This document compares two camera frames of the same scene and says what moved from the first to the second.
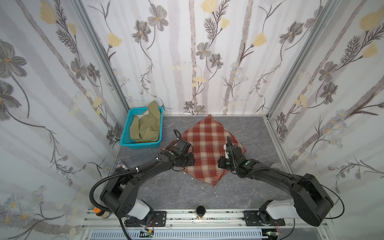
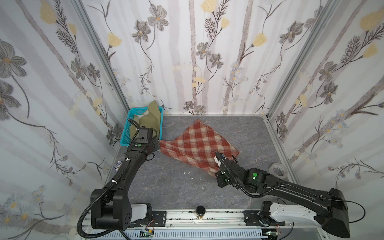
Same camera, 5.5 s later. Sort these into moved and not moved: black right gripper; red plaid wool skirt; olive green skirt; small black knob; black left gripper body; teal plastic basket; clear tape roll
Moved: black left gripper body; black right gripper; red plaid wool skirt
Not moved: small black knob; olive green skirt; teal plastic basket; clear tape roll
